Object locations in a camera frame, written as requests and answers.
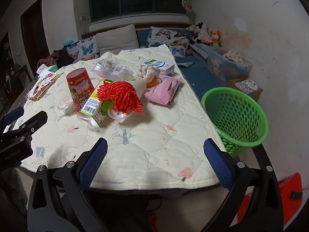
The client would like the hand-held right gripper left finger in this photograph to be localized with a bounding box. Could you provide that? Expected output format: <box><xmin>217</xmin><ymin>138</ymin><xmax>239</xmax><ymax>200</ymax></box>
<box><xmin>27</xmin><ymin>137</ymin><xmax>109</xmax><ymax>232</ymax></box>

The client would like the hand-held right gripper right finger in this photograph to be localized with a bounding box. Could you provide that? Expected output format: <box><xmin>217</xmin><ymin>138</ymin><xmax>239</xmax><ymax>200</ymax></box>
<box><xmin>200</xmin><ymin>138</ymin><xmax>284</xmax><ymax>232</ymax></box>

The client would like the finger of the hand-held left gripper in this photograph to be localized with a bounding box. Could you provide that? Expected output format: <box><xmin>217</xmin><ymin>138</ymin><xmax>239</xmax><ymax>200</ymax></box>
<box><xmin>0</xmin><ymin>111</ymin><xmax>48</xmax><ymax>143</ymax></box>
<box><xmin>0</xmin><ymin>106</ymin><xmax>25</xmax><ymax>133</ymax></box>

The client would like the green plastic basket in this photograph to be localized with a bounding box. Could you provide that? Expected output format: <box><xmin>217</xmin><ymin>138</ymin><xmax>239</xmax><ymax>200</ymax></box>
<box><xmin>201</xmin><ymin>87</ymin><xmax>269</xmax><ymax>159</ymax></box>

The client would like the white paper cup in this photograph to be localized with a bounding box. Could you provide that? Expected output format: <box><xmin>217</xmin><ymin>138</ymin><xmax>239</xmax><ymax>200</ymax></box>
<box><xmin>126</xmin><ymin>76</ymin><xmax>148</xmax><ymax>96</ymax></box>

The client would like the person's left forearm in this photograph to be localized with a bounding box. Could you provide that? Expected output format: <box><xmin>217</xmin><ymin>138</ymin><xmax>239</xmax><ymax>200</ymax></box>
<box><xmin>0</xmin><ymin>164</ymin><xmax>28</xmax><ymax>215</ymax></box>

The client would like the flat snack packet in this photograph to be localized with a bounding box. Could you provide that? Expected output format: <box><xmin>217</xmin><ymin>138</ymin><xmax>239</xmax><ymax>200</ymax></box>
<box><xmin>25</xmin><ymin>72</ymin><xmax>64</xmax><ymax>101</ymax></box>

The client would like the small orange jelly cup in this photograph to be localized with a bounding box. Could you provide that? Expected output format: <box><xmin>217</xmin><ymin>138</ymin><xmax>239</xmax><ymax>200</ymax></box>
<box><xmin>58</xmin><ymin>97</ymin><xmax>75</xmax><ymax>114</ymax></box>

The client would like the white quilted mat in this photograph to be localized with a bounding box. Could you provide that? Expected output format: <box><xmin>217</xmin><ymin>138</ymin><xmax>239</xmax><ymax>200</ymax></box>
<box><xmin>20</xmin><ymin>44</ymin><xmax>227</xmax><ymax>189</ymax></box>

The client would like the white lidded jelly cup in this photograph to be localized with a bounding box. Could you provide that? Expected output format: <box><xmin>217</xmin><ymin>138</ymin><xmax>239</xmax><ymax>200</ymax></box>
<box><xmin>107</xmin><ymin>106</ymin><xmax>133</xmax><ymax>124</ymax></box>

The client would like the white tissue pack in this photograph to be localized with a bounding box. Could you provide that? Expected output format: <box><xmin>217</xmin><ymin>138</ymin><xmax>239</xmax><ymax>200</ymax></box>
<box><xmin>36</xmin><ymin>64</ymin><xmax>58</xmax><ymax>74</ymax></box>

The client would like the red cylindrical snack can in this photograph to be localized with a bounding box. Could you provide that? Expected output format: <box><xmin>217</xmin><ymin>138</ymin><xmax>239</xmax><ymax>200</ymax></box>
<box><xmin>66</xmin><ymin>68</ymin><xmax>95</xmax><ymax>113</ymax></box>

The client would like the green juice carton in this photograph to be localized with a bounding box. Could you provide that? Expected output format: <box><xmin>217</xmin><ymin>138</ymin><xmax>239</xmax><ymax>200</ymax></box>
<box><xmin>77</xmin><ymin>79</ymin><xmax>114</xmax><ymax>128</ymax></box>

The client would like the pink cloth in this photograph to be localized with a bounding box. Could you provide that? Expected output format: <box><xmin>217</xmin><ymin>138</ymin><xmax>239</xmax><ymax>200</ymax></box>
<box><xmin>37</xmin><ymin>54</ymin><xmax>58</xmax><ymax>67</ymax></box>

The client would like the dark cloth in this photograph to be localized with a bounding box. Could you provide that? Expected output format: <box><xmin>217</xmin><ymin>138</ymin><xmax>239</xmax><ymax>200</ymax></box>
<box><xmin>53</xmin><ymin>49</ymin><xmax>74</xmax><ymax>66</ymax></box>

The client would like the red foam fruit net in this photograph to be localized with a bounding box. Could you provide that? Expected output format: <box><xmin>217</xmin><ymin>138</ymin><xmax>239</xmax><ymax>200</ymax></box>
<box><xmin>97</xmin><ymin>81</ymin><xmax>143</xmax><ymax>114</ymax></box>

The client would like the red plastic stool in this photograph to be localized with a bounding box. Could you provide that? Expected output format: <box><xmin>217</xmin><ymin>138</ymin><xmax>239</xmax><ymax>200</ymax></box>
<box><xmin>237</xmin><ymin>173</ymin><xmax>303</xmax><ymax>226</ymax></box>

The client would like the cardboard box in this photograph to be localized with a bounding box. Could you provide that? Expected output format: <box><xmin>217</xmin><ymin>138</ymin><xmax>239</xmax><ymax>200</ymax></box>
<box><xmin>227</xmin><ymin>78</ymin><xmax>263</xmax><ymax>102</ymax></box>

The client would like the dark wooden door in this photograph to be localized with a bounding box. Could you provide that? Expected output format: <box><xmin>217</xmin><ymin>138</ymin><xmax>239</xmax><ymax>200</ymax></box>
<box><xmin>20</xmin><ymin>0</ymin><xmax>50</xmax><ymax>75</ymax></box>

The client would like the butterfly print pillow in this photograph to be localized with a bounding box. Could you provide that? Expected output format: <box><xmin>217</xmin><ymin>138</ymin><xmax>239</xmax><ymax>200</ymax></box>
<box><xmin>64</xmin><ymin>36</ymin><xmax>100</xmax><ymax>64</ymax></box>
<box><xmin>147</xmin><ymin>26</ymin><xmax>194</xmax><ymax>58</ymax></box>

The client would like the blue bed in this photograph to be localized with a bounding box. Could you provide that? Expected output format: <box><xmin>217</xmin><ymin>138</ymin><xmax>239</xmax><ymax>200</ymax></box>
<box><xmin>135</xmin><ymin>28</ymin><xmax>227</xmax><ymax>99</ymax></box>

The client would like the pink wet wipes packet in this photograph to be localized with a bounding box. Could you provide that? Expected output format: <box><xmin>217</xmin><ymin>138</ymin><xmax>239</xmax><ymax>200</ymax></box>
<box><xmin>144</xmin><ymin>75</ymin><xmax>184</xmax><ymax>105</ymax></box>

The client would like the clear plastic bag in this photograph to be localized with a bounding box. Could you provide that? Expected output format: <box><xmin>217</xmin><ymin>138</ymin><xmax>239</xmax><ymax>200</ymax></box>
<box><xmin>93</xmin><ymin>58</ymin><xmax>134</xmax><ymax>81</ymax></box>

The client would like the clear plastic storage box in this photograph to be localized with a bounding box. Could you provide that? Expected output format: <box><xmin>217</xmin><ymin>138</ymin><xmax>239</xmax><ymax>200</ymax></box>
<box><xmin>206</xmin><ymin>46</ymin><xmax>253</xmax><ymax>83</ymax></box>

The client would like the crumpled white tissue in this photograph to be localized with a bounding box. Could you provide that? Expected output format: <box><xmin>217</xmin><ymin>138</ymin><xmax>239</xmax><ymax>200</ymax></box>
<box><xmin>138</xmin><ymin>65</ymin><xmax>156</xmax><ymax>80</ymax></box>

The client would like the patterned cloth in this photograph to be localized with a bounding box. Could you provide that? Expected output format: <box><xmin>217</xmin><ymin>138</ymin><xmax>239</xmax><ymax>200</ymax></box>
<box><xmin>222</xmin><ymin>49</ymin><xmax>245</xmax><ymax>64</ymax></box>

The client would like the white blue milk carton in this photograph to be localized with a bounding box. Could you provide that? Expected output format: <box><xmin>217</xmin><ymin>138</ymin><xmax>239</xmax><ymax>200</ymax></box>
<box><xmin>141</xmin><ymin>59</ymin><xmax>175</xmax><ymax>76</ymax></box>

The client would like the beige pillow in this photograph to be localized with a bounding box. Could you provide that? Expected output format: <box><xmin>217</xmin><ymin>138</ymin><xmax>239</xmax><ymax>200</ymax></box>
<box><xmin>95</xmin><ymin>24</ymin><xmax>139</xmax><ymax>55</ymax></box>

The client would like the orange fox plush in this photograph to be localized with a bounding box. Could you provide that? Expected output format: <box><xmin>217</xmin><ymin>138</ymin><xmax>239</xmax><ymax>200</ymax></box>
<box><xmin>209</xmin><ymin>31</ymin><xmax>222</xmax><ymax>47</ymax></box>

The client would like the black white cow plush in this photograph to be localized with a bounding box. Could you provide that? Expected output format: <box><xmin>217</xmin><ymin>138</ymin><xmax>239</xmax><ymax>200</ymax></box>
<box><xmin>187</xmin><ymin>22</ymin><xmax>210</xmax><ymax>45</ymax></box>

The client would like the dark window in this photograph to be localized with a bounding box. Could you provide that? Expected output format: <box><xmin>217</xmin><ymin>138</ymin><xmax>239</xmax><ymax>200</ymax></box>
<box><xmin>87</xmin><ymin>0</ymin><xmax>188</xmax><ymax>25</ymax></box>

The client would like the paper flower wall decoration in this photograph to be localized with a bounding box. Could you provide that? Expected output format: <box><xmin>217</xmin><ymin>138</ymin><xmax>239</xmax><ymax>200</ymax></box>
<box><xmin>182</xmin><ymin>0</ymin><xmax>194</xmax><ymax>12</ymax></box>

